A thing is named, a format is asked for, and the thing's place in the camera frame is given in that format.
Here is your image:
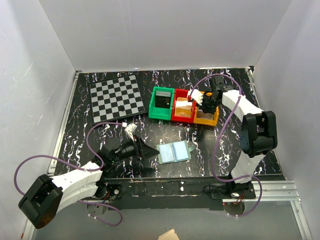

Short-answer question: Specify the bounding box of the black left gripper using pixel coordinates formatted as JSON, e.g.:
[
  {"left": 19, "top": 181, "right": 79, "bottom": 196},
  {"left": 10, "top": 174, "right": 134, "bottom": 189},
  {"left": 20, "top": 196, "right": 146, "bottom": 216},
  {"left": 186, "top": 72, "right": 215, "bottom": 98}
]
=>
[{"left": 111, "top": 135, "right": 160, "bottom": 163}]

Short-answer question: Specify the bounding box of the mint green card holder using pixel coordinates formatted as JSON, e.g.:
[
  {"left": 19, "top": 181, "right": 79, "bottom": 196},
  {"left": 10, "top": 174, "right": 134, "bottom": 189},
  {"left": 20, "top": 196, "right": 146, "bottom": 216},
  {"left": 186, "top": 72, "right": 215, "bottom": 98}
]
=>
[{"left": 156, "top": 140, "right": 195, "bottom": 165}]

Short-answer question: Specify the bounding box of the black VIP credit card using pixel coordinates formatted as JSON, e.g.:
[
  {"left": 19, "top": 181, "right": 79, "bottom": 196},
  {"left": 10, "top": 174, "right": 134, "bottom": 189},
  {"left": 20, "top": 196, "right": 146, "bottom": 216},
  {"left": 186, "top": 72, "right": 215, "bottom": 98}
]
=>
[{"left": 155, "top": 95, "right": 171, "bottom": 109}]

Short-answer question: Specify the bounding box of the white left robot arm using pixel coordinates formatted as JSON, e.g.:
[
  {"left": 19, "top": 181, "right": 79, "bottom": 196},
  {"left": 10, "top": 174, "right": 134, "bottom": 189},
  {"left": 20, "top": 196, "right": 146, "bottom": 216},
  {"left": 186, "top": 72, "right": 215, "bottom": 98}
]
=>
[{"left": 18, "top": 135, "right": 159, "bottom": 229}]

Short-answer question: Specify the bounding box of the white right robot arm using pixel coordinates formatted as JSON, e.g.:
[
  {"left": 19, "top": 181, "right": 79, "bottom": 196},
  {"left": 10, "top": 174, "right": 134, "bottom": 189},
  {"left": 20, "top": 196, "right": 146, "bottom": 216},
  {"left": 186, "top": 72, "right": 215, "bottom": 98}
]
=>
[{"left": 201, "top": 73, "right": 278, "bottom": 200}]

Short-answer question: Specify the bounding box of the orange white cards stack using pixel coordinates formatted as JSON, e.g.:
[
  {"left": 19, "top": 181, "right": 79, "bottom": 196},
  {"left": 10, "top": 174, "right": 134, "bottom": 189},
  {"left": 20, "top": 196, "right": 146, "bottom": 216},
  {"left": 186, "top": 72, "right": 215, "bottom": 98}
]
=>
[{"left": 174, "top": 97, "right": 193, "bottom": 118}]

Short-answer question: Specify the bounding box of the black cards stack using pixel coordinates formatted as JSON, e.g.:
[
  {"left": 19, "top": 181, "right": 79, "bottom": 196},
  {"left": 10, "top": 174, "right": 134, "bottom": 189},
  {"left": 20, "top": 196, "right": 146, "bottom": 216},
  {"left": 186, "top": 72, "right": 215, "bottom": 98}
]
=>
[{"left": 155, "top": 90, "right": 172, "bottom": 98}]

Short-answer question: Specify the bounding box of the orange plastic bin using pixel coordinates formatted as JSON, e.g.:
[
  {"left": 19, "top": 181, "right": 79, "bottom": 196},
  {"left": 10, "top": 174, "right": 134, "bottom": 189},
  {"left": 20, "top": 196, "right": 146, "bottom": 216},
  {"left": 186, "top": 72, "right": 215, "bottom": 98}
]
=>
[{"left": 193, "top": 100, "right": 220, "bottom": 127}]

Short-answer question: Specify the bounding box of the red plastic bin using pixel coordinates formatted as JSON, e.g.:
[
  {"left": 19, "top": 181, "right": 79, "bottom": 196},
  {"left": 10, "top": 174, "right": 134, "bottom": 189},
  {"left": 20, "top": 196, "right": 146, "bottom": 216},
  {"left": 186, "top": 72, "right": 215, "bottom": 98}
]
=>
[{"left": 171, "top": 88, "right": 196, "bottom": 124}]

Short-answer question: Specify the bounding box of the green plastic bin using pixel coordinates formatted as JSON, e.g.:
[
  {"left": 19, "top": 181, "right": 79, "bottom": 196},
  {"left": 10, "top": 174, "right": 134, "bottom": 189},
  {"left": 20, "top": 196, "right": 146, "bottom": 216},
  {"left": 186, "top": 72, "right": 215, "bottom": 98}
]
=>
[{"left": 148, "top": 86, "right": 175, "bottom": 121}]

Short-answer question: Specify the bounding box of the black grey chessboard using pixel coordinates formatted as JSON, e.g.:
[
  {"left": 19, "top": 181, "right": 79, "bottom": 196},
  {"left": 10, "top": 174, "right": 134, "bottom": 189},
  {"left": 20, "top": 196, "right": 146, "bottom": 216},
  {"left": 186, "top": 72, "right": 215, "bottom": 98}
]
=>
[{"left": 89, "top": 74, "right": 147, "bottom": 124}]

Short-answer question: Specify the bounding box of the cardboard piece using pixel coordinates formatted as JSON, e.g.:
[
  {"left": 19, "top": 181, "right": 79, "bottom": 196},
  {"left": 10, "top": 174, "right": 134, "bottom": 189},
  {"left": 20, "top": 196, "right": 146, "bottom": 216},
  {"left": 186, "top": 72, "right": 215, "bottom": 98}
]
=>
[{"left": 158, "top": 228, "right": 180, "bottom": 240}]

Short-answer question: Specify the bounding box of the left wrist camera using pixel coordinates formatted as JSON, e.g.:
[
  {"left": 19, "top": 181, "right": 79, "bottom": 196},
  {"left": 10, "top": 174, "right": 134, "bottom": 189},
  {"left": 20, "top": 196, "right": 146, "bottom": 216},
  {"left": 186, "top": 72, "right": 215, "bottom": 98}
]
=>
[{"left": 122, "top": 122, "right": 137, "bottom": 140}]

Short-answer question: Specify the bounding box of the black mounting base rail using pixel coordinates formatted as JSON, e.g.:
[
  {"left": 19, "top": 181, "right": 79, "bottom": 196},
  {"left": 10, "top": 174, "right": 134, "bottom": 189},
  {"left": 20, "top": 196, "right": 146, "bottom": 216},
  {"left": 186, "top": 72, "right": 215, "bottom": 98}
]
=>
[{"left": 77, "top": 174, "right": 258, "bottom": 211}]

